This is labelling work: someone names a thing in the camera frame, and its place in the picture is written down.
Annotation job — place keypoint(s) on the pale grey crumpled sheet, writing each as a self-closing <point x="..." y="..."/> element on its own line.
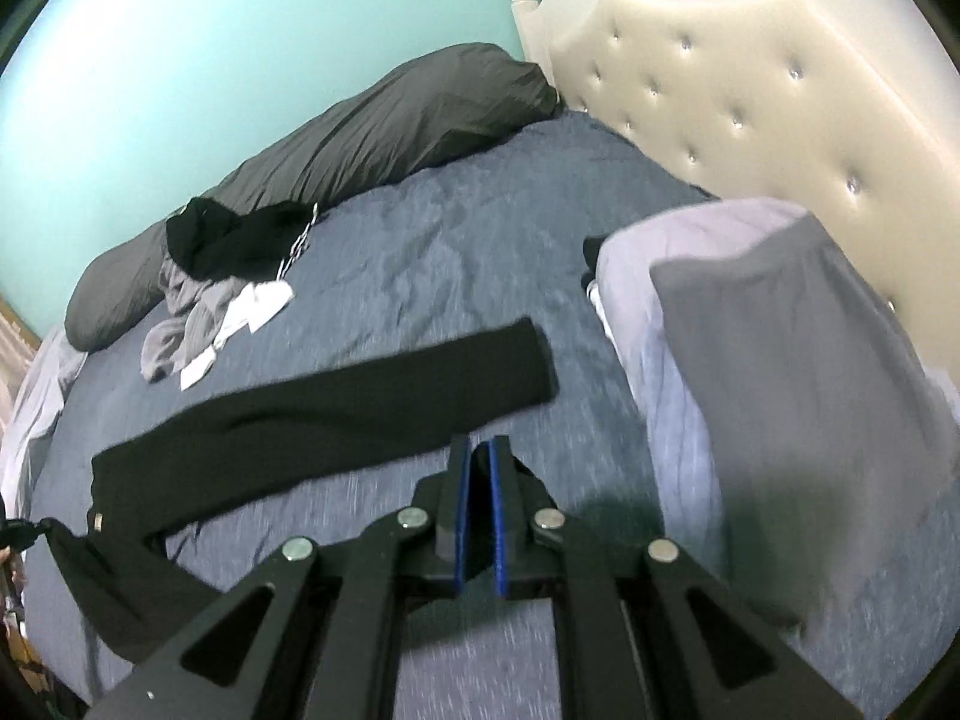
<point x="37" y="405"/>

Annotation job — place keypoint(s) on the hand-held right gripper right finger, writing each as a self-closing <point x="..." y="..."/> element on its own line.
<point x="499" y="517"/>

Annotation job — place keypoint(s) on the crumpled white garment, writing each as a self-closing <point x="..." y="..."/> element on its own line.
<point x="255" y="304"/>

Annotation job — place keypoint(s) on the folded grey garment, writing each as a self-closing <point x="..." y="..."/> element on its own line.
<point x="787" y="390"/>

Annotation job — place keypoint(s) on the black pants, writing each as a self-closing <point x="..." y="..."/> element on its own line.
<point x="337" y="405"/>

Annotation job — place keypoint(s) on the cream tufted headboard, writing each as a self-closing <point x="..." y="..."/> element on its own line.
<point x="712" y="75"/>

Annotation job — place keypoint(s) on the blue patterned bedspread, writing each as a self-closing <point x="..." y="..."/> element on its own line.
<point x="450" y="255"/>

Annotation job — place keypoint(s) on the long dark grey pillow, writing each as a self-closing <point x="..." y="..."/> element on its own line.
<point x="375" y="120"/>

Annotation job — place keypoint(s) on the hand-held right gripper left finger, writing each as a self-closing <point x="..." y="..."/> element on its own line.
<point x="461" y="510"/>

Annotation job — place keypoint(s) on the crumpled grey garment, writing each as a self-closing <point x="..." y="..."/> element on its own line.
<point x="187" y="322"/>

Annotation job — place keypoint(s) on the crumpled black garment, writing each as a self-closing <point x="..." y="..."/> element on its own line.
<point x="225" y="240"/>

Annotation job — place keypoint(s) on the pink curtain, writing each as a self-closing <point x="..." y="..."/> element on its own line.
<point x="9" y="367"/>

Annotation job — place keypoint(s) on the wooden window frame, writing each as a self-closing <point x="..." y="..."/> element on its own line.
<point x="15" y="315"/>

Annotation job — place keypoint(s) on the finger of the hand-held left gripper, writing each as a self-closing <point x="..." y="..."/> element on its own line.
<point x="22" y="532"/>

